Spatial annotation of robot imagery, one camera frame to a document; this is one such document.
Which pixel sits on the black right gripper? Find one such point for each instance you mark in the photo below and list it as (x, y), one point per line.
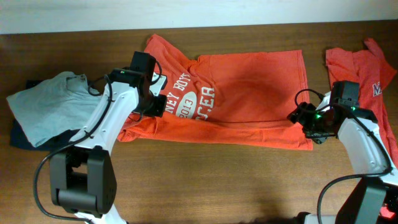
(301, 117)

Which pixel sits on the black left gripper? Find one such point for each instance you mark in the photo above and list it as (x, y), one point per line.
(158, 109)

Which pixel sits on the orange soccer print t-shirt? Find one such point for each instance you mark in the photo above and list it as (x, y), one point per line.
(229, 99)

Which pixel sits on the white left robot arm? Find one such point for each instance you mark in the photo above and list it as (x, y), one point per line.
(82, 179)

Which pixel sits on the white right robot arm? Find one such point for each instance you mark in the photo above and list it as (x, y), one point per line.
(374, 199)

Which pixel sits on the red heathered t-shirt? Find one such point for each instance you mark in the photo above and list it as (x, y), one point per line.
(371, 70)

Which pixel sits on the light grey folded t-shirt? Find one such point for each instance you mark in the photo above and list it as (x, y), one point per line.
(49, 105)

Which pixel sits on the dark navy folded garment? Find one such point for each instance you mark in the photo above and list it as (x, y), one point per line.
(37, 141)

